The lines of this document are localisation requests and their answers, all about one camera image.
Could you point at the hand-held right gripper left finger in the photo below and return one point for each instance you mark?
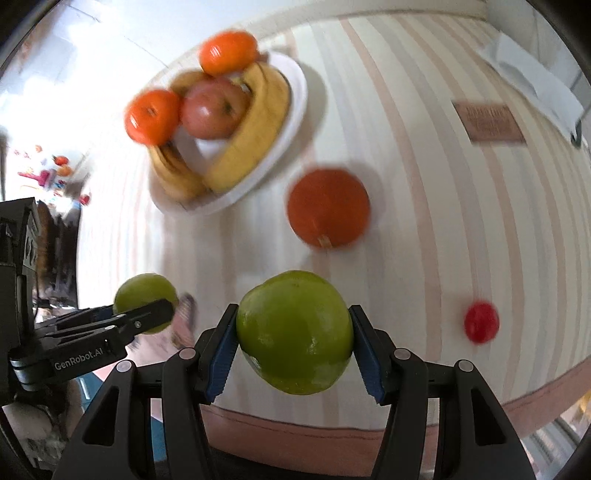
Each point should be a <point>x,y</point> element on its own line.
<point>221,357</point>

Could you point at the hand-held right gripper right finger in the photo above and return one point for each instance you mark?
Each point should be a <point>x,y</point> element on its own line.
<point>369,362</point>

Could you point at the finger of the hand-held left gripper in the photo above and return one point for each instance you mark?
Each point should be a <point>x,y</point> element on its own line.
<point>138,318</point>

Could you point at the green apple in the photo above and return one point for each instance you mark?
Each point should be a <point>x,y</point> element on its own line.
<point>295,332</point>
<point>143,290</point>

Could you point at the small yellow banana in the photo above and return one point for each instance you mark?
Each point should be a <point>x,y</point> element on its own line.
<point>178,177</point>

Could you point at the orange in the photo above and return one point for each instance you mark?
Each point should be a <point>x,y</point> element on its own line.
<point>154,115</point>
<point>228,53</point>

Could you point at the long yellow banana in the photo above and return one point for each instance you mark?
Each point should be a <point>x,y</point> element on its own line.
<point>251,138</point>

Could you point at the red apple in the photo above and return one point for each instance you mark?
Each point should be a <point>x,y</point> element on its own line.
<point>184,82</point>
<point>212,110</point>

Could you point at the white plate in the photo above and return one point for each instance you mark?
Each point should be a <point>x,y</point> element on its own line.
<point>298,101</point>

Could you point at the black gas cooktop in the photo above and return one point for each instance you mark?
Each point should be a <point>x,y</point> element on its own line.
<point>60,258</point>

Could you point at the cherry tomato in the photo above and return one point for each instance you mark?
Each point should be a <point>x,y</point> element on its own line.
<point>481,321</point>

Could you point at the dark orange persimmon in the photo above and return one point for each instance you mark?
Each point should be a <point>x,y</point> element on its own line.
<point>328,207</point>

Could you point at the striped cat print tablecloth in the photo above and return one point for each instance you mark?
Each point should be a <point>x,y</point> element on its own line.
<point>438,207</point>

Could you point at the white cloth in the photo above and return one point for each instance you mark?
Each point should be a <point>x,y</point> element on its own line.
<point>531,78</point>

